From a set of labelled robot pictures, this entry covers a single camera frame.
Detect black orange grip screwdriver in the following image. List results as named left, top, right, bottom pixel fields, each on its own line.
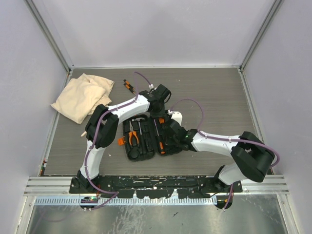
left=154, top=119, right=165, bottom=155

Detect black plastic tool case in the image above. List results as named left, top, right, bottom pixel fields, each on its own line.
left=118, top=114, right=182, bottom=161

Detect small orange black precision screwdriver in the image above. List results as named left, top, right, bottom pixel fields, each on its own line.
left=123, top=79, right=136, bottom=94

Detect orange black needle nose pliers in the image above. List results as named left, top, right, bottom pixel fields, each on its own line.
left=129, top=121, right=139, bottom=148

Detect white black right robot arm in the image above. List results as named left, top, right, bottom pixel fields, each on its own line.
left=163, top=119, right=279, bottom=192

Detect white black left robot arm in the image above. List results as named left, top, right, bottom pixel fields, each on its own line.
left=77, top=84, right=171, bottom=193

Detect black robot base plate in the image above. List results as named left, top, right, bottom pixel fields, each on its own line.
left=69, top=175, right=244, bottom=199

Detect beige cloth drawstring bag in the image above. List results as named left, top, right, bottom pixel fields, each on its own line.
left=51, top=73, right=115, bottom=124

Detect white slotted cable duct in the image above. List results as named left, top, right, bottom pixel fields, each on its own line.
left=34, top=195, right=217, bottom=206

